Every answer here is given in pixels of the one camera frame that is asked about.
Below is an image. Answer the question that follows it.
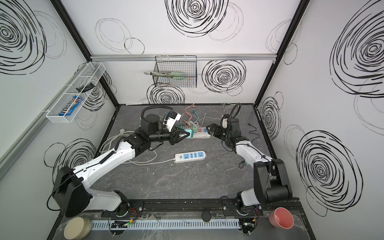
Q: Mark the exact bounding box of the black front rail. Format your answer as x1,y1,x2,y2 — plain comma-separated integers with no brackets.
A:
61,197,304,217

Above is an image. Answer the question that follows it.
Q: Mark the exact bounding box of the white wire shelf basket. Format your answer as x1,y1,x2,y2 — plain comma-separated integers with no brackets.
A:
46,62,106,124

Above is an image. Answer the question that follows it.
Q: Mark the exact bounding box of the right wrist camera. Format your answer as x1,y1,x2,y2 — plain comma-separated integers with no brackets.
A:
221,114,230,129

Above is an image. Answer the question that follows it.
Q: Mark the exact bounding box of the teal charger plug with cable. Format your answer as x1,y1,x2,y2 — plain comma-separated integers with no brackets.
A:
185,110,200,127

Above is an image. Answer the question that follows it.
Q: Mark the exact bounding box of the blue candy packet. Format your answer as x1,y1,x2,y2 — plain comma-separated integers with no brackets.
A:
59,96,83,116

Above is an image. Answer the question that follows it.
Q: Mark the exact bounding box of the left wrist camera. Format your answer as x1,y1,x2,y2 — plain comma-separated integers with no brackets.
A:
165,111,182,132

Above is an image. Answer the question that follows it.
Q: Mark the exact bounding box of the pink charger plug with cable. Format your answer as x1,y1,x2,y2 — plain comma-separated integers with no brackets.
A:
180,104,196,127

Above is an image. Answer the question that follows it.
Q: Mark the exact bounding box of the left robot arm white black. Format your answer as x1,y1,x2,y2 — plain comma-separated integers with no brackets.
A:
51,111,190,218

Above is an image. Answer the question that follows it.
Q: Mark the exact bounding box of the white power cord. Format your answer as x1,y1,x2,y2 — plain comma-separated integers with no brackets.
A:
98,128,176,166

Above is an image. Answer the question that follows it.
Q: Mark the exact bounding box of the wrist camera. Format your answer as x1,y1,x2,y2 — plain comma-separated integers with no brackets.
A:
165,111,182,132
221,114,230,129

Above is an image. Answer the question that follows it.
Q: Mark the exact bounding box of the white slotted cable duct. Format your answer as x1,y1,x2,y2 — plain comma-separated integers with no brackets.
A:
91,219,241,231

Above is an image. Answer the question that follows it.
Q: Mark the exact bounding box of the small blue white power strip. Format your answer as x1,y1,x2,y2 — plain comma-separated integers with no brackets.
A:
175,151,207,164

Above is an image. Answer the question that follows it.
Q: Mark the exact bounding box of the pink plastic cup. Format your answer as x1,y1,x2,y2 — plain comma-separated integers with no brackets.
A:
268,207,294,230

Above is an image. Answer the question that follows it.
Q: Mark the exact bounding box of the large multicolour power strip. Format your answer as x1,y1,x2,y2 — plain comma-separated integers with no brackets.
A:
186,128,211,139

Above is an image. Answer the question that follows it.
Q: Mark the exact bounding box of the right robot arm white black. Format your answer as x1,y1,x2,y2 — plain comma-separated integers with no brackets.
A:
206,117,293,207

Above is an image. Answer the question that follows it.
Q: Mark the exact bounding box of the black wire basket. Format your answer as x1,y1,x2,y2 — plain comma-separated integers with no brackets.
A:
150,55,198,88

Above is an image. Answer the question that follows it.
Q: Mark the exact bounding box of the round beige lid container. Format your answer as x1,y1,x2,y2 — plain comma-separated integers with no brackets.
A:
64,217,92,240

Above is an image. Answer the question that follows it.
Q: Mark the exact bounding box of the black round knob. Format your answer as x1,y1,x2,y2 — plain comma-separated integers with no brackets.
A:
202,211,212,222

